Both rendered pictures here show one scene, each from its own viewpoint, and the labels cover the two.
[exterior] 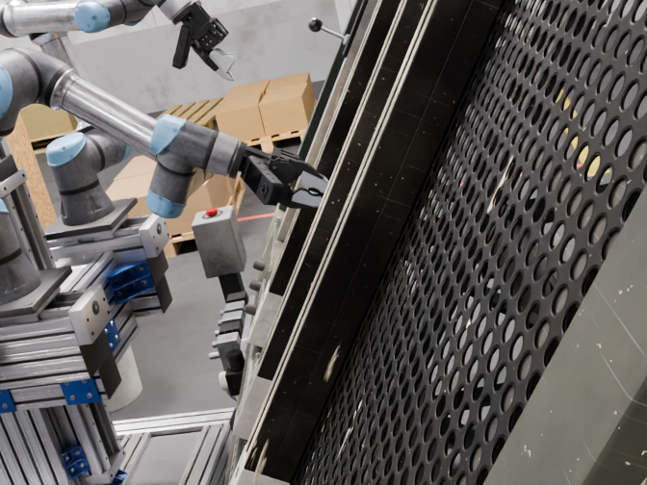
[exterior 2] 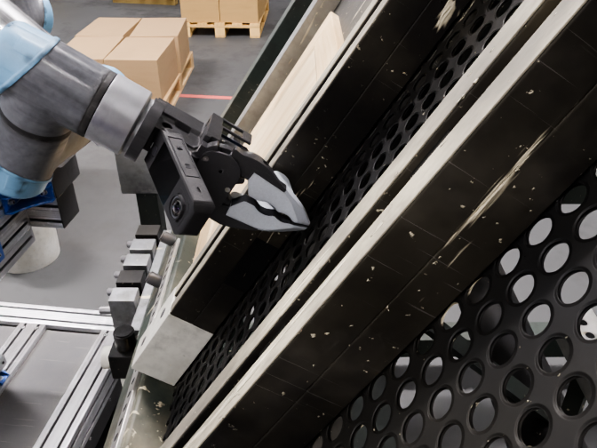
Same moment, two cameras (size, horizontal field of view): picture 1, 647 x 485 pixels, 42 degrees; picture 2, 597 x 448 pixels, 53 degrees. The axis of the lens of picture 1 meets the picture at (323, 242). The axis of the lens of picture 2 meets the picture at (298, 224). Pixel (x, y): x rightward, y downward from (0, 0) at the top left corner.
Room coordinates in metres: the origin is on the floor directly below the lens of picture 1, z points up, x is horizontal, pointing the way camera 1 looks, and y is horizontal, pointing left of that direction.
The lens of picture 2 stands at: (0.93, 0.01, 1.58)
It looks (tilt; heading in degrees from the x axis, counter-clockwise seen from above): 33 degrees down; 355
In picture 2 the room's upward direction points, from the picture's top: straight up
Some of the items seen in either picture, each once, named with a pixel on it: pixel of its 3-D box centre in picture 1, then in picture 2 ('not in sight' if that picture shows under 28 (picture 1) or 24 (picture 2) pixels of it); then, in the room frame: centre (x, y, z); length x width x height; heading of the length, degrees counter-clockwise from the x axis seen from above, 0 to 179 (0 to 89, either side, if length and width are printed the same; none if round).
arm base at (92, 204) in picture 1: (83, 199); not in sight; (2.38, 0.65, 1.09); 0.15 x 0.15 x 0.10
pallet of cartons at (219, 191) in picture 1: (175, 197); (130, 64); (5.28, 0.86, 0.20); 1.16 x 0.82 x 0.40; 168
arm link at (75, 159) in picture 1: (72, 160); not in sight; (2.39, 0.64, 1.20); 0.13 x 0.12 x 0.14; 142
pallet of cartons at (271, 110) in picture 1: (269, 114); (226, 2); (7.15, 0.20, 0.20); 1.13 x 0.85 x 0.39; 167
